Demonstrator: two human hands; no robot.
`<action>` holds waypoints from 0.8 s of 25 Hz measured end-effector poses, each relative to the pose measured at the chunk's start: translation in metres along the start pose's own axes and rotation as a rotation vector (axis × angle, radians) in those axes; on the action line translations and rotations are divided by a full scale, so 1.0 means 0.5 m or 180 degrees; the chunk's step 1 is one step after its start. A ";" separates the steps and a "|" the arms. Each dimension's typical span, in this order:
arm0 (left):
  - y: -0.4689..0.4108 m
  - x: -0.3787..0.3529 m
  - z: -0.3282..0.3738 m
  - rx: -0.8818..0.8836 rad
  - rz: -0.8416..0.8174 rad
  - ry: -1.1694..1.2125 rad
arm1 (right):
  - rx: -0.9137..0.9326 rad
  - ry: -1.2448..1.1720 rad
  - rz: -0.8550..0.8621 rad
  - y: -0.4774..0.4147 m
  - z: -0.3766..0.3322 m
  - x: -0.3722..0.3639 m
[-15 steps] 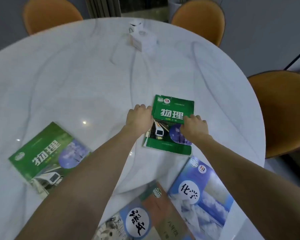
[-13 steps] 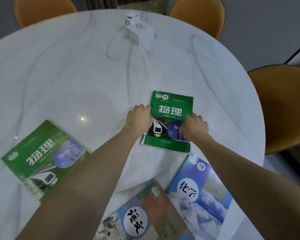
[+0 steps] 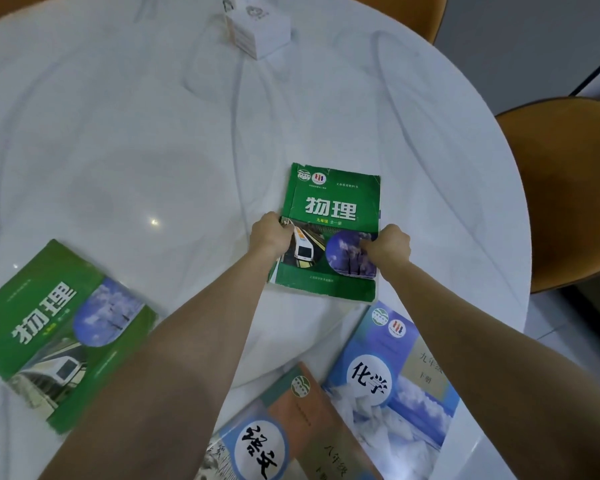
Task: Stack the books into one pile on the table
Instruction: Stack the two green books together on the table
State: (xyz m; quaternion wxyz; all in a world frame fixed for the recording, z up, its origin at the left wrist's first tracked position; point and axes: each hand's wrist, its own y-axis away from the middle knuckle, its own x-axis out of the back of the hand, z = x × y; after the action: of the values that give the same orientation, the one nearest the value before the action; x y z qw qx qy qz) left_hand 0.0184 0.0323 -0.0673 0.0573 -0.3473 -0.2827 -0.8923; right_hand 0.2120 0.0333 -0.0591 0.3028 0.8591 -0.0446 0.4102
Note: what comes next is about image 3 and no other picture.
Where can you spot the person's left hand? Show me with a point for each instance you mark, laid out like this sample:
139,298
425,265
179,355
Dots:
268,235

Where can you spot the person's right hand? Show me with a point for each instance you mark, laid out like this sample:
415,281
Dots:
390,247

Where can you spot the person's left fingers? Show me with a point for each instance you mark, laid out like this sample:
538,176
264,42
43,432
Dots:
285,229

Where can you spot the person's right fingers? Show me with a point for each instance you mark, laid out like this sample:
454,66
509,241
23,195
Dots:
367,244

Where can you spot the worn green textbook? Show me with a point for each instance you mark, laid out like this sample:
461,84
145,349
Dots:
337,209

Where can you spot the person's right forearm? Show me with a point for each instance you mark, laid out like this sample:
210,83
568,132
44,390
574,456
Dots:
500,374

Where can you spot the person's left forearm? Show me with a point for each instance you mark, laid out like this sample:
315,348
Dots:
170,364

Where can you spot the orange and blue textbook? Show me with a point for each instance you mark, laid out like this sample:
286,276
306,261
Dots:
290,434

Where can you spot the white tissue box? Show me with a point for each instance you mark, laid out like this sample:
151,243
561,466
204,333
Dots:
256,24

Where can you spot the orange chair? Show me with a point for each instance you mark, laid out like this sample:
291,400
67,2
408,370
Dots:
405,12
570,189

